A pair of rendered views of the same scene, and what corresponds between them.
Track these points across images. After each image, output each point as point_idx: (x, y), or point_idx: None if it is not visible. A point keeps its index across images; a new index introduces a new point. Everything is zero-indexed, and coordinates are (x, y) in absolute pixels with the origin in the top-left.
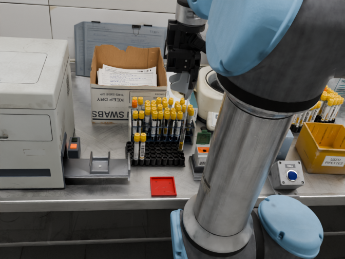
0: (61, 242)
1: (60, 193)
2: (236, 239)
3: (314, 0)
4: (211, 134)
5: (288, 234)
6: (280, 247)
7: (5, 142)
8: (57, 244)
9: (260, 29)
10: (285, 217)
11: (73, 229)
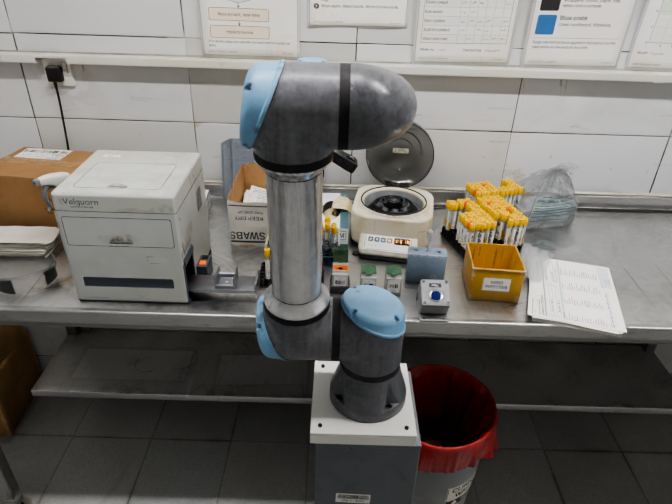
0: (201, 397)
1: (184, 308)
2: (305, 309)
3: (282, 93)
4: (363, 259)
5: (360, 311)
6: (354, 325)
7: (130, 248)
8: (197, 400)
9: (249, 112)
10: (365, 300)
11: (216, 384)
